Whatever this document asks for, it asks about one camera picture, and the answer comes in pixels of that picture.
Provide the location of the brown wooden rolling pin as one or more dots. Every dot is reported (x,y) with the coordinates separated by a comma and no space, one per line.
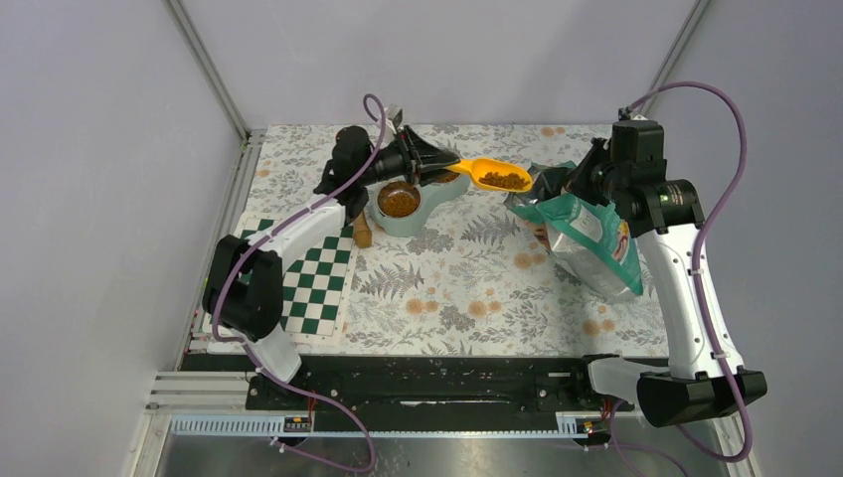
(362,234)

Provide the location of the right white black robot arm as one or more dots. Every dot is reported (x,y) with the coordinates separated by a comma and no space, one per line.
(705,376)

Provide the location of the floral patterned table mat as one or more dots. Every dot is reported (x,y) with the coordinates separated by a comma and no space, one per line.
(474,281)

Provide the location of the mint double pet bowl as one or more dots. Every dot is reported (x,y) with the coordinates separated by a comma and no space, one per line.
(402,209)

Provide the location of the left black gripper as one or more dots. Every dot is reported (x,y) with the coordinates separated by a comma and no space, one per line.
(421,158)

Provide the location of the orange plastic scoop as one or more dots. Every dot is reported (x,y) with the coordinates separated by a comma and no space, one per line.
(493,175)

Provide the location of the green white chessboard mat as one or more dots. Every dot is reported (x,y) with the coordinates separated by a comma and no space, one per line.
(314,288)

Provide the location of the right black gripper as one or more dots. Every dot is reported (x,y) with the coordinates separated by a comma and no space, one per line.
(578,184)

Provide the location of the green pet food bag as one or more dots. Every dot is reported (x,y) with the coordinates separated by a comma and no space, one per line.
(592,242)

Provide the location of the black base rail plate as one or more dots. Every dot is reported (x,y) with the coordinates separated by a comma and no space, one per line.
(446,394)

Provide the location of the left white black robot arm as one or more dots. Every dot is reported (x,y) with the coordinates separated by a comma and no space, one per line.
(338,199)

